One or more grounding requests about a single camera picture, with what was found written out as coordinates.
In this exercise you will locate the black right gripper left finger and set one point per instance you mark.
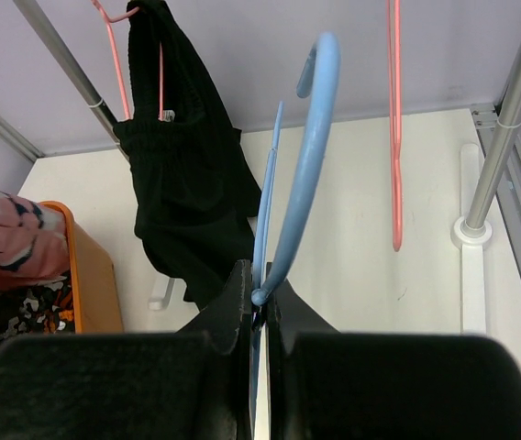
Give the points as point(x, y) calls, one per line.
point(193, 383)

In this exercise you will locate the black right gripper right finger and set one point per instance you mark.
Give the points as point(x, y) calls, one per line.
point(326, 384)

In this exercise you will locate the blue hanger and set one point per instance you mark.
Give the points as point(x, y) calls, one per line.
point(319, 82)

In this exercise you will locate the orange camouflage shorts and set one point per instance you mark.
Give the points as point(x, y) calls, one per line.
point(40, 309)

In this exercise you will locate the pink patterned shorts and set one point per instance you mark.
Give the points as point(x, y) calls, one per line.
point(33, 244)

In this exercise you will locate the pink hanger of camouflage shorts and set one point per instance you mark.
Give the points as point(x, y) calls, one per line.
point(393, 11)

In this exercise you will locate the black shorts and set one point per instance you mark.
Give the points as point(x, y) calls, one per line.
point(195, 191)

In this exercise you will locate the pink hanger of black shorts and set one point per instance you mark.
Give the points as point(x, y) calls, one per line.
point(109, 21)

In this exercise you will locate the orange plastic basket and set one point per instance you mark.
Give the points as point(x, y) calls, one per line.
point(95, 300)

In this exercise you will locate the metal clothes rack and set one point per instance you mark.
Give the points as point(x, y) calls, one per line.
point(480, 176)

